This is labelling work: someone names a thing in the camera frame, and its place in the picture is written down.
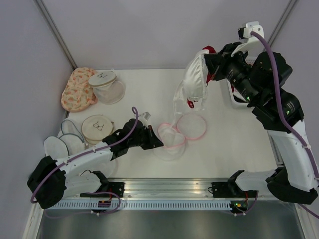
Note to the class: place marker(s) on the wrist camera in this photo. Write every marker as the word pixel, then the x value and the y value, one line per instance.
pixel 250 41
pixel 144 118

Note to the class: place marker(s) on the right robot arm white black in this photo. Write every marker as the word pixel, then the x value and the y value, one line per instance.
pixel 280 114

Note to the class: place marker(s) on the beige mesh bag upper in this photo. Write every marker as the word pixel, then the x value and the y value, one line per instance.
pixel 106 87

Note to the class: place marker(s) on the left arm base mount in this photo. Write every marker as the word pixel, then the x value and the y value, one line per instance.
pixel 106 186

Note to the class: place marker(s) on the white lace bra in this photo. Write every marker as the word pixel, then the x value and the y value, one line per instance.
pixel 180 105

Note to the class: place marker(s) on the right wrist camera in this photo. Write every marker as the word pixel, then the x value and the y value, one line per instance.
pixel 250 41

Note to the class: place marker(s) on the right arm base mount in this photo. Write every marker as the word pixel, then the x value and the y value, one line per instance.
pixel 229 188

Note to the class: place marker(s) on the beige glasses-print mesh bag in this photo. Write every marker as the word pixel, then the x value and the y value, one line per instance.
pixel 95 128

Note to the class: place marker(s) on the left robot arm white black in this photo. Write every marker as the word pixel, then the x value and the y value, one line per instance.
pixel 55 179

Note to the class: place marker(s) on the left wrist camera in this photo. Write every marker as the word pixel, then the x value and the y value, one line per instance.
pixel 144 118

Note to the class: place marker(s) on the red and white bra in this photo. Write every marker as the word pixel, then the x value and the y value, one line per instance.
pixel 192 89

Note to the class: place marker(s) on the pink-trimmed mesh laundry bag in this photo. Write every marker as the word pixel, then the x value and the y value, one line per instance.
pixel 174 137

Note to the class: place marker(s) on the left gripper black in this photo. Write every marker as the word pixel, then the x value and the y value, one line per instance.
pixel 153 140

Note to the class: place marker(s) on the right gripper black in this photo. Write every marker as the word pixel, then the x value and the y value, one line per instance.
pixel 224 58

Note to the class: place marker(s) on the aluminium rail with cable duct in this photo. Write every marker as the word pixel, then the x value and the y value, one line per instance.
pixel 162 194

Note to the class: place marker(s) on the grey-trimmed white mesh bag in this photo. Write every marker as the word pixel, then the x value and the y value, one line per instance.
pixel 69 141

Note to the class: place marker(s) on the white plastic basket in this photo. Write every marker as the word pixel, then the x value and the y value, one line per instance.
pixel 237 101

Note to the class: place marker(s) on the floral peach laundry bag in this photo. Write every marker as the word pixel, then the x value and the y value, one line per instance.
pixel 78 94

